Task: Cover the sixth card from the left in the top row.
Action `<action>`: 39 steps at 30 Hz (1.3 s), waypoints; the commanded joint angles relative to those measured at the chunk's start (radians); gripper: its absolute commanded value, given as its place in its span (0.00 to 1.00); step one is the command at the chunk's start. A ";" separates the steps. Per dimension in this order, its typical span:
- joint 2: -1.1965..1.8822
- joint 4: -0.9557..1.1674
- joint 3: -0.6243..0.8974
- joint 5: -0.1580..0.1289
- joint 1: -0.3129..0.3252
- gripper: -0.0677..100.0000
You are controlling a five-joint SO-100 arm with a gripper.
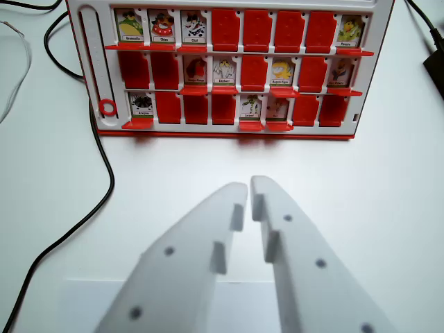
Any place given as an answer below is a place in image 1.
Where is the red plastic flap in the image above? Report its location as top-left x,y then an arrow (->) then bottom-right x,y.
275,10 -> 307,54

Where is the red and white game board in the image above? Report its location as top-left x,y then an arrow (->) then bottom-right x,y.
65,0 -> 396,142

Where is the black box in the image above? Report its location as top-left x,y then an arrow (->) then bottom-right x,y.
422,46 -> 444,92

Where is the long black cable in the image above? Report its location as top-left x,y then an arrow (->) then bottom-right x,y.
0,10 -> 116,333

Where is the thin white cable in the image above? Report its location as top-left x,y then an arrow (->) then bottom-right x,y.
0,19 -> 33,123

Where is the black cable with plug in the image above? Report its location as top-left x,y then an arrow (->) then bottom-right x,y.
403,0 -> 444,51

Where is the thin black cable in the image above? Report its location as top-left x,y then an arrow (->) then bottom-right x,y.
0,0 -> 62,10

